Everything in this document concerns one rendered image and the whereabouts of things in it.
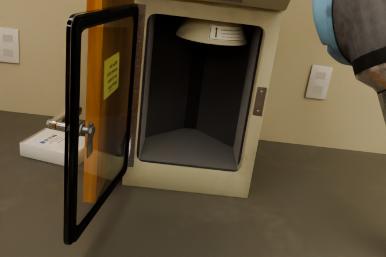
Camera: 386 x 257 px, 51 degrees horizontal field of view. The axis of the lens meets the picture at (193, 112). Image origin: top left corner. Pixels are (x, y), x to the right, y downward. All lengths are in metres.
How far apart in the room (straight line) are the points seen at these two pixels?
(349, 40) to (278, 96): 1.01
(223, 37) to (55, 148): 0.54
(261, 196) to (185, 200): 0.20
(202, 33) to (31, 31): 0.69
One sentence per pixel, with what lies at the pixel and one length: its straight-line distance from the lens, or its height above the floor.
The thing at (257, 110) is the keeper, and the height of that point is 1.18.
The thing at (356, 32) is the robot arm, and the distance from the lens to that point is 0.40.
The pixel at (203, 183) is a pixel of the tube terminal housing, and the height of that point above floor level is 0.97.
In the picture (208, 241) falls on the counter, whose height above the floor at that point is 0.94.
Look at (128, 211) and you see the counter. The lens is 0.95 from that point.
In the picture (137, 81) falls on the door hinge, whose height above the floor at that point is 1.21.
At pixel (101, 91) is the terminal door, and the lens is 0.75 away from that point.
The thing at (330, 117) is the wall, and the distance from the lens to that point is 1.49.
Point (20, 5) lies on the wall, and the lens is 1.44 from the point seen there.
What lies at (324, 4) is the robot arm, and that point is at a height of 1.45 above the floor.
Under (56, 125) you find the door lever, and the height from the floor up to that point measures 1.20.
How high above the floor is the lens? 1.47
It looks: 20 degrees down
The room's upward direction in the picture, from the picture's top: 7 degrees clockwise
